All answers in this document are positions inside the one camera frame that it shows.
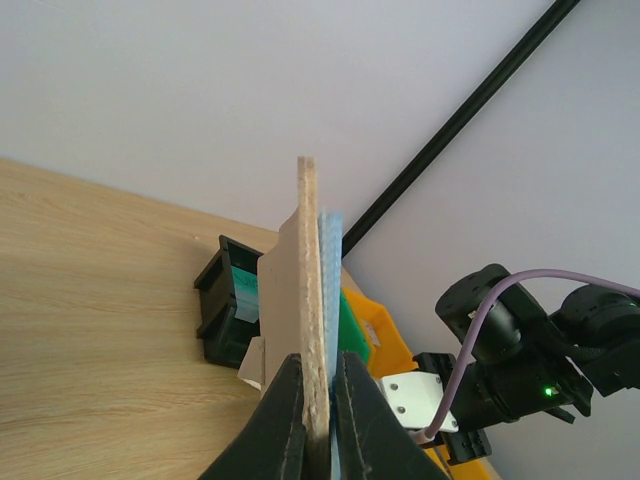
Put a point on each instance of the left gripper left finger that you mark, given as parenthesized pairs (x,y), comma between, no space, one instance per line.
(271,446)

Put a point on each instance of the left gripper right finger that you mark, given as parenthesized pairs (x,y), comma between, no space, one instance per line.
(371,442)

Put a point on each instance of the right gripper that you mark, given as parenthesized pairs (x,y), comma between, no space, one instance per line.
(462,446)

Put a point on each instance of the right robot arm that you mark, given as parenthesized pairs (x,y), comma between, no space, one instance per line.
(534,341)

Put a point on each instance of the white card stack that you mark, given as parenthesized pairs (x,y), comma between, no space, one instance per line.
(372,334)

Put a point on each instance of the teal card stack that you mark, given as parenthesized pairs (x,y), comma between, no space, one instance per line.
(246,294)

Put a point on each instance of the yellow bin upper right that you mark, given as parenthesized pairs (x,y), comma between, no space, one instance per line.
(393,356)

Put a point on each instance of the yellow bin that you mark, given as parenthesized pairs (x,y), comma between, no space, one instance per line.
(478,469)
(393,356)

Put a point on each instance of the green bin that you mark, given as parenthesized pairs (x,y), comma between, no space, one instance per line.
(351,339)

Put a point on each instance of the yellow bin lower right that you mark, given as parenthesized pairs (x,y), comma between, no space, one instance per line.
(478,469)

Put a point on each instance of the black bin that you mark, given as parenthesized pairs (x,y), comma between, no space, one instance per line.
(225,339)

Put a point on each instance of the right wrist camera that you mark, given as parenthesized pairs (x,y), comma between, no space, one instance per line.
(414,397)

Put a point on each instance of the black frame post right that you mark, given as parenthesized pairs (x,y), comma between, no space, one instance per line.
(481,95)

